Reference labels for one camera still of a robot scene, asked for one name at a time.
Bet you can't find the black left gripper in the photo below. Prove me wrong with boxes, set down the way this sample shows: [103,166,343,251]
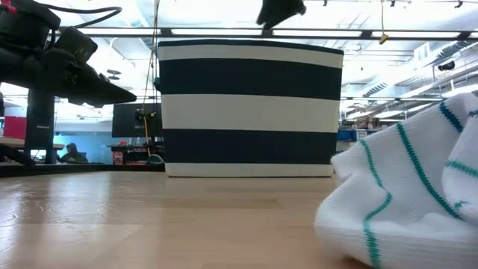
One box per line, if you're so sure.
[0,48,137,108]

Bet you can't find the white sock green stripes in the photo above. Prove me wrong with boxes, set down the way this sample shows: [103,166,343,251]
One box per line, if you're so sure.
[314,92,478,269]

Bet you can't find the person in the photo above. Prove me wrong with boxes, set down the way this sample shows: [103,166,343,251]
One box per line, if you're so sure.
[59,142,90,164]

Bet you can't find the navy white striped fabric bin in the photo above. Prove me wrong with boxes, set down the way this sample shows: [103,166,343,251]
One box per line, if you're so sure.
[154,39,344,179]

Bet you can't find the red panel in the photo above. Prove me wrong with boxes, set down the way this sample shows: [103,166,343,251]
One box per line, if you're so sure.
[3,116,27,140]

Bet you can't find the shelf with blue bins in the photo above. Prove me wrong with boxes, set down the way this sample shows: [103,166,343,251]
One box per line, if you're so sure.
[335,115,393,152]

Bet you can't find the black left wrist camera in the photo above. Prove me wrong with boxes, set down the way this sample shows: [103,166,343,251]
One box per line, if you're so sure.
[55,25,99,64]

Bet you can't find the black looped cable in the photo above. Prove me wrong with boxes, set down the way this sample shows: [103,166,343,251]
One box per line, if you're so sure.
[37,3,123,30]

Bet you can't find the hanging cord yellow tag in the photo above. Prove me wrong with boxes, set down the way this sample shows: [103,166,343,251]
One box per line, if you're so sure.
[379,0,390,46]

